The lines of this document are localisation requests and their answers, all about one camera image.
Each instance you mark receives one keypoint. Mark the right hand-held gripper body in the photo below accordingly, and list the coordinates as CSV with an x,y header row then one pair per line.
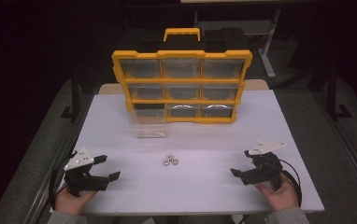
x,y
265,169

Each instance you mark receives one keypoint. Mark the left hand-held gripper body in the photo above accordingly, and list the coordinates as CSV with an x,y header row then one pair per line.
x,y
81,182

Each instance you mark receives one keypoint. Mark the single clear plastic drawer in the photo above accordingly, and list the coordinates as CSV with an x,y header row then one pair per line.
x,y
147,130

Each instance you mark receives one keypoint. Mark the person's left hand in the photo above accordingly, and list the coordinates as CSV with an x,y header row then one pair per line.
x,y
70,203

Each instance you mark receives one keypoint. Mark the person's right hand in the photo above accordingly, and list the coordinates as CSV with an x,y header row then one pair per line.
x,y
281,197

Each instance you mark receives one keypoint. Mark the black metal stand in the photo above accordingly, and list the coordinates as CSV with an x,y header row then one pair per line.
x,y
74,96
332,93

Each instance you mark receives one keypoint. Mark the white metal stand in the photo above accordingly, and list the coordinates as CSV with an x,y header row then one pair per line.
x,y
265,59

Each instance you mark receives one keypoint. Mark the yellow black organizer cabinet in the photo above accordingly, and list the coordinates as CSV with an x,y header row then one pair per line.
x,y
181,81

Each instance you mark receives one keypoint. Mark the grid of clear cabinet drawers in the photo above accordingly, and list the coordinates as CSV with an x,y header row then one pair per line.
x,y
181,68

